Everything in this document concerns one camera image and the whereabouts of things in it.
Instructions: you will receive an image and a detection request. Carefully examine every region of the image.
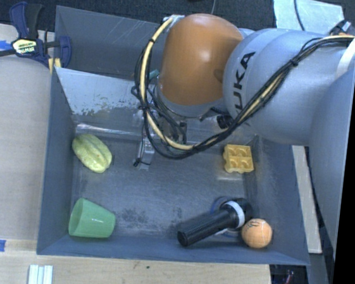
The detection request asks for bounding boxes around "black cylinder on white bracket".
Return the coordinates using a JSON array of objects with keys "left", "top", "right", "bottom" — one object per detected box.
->
[{"left": 215, "top": 112, "right": 234, "bottom": 131}]

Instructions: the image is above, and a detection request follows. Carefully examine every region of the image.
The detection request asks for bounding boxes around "yellow-green toy starfruit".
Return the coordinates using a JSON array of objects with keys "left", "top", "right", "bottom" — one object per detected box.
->
[{"left": 68, "top": 131, "right": 116, "bottom": 176}]

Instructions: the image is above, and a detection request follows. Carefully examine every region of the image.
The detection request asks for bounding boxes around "green plastic cup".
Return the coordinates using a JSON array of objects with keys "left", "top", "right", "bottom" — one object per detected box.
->
[{"left": 67, "top": 196, "right": 119, "bottom": 242}]

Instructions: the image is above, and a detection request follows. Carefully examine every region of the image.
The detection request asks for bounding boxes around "grey metal bin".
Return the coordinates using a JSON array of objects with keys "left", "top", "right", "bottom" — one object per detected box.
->
[{"left": 27, "top": 4, "right": 338, "bottom": 284}]

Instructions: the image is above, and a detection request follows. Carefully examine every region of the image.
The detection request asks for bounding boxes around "black handle with white ring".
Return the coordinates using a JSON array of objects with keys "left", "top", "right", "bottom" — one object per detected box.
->
[{"left": 175, "top": 190, "right": 255, "bottom": 255}]

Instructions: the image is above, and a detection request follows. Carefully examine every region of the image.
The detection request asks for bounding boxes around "orange ball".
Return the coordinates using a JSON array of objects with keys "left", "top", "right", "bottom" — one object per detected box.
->
[{"left": 239, "top": 216, "right": 275, "bottom": 251}]

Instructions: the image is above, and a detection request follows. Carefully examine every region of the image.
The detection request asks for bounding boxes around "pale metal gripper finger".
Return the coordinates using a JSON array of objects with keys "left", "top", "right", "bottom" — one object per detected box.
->
[
  {"left": 135, "top": 136, "right": 148, "bottom": 169},
  {"left": 144, "top": 138, "right": 157, "bottom": 167}
]

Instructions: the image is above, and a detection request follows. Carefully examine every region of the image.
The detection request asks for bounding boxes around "yellow toy building brick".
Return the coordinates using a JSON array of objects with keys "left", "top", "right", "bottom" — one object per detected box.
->
[{"left": 220, "top": 142, "right": 258, "bottom": 177}]

